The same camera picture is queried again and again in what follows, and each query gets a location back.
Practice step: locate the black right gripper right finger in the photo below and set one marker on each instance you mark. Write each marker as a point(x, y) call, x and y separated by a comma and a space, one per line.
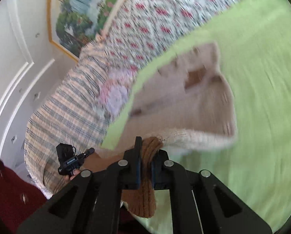
point(200, 202)

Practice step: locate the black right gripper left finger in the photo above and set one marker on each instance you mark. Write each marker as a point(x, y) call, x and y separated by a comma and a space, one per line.
point(90, 203)

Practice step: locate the beige sweater with brown cuffs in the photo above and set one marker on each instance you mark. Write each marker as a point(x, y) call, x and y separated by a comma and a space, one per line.
point(185, 106)

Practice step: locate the person's left hand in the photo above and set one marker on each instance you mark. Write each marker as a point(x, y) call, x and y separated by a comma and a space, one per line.
point(75, 172)

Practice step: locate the plaid checked blanket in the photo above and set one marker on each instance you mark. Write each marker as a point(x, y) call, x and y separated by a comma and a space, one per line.
point(71, 115)

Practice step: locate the dark red sleeve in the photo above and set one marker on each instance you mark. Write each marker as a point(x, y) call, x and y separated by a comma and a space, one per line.
point(18, 200)

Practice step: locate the purple pink floral pillow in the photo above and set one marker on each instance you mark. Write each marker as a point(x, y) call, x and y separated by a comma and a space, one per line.
point(115, 91)

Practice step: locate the framed landscape painting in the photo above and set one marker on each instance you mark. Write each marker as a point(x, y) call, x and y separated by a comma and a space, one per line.
point(72, 24)

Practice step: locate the green bed sheet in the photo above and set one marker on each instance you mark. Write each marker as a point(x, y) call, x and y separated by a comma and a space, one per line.
point(254, 37)

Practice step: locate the floral white red quilt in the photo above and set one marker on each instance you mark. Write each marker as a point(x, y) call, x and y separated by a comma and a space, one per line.
point(141, 30)

